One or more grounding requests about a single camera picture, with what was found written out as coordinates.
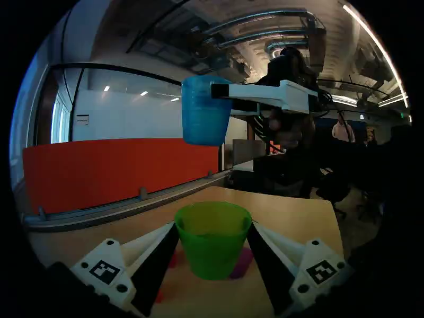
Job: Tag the red desk screen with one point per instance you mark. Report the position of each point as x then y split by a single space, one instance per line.
119 172

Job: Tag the green plastic cup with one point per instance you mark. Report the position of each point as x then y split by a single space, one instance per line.
212 241

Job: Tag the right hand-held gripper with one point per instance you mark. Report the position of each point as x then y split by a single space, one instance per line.
288 66

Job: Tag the person's right hand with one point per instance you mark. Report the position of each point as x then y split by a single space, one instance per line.
291 129

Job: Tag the blue plastic cup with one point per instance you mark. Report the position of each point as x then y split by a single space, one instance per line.
202 112

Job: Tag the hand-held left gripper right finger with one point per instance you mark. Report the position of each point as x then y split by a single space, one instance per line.
311 261

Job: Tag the purple plastic cup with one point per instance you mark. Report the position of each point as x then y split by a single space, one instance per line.
243 263

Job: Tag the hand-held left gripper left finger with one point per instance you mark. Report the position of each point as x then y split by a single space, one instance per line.
109 256

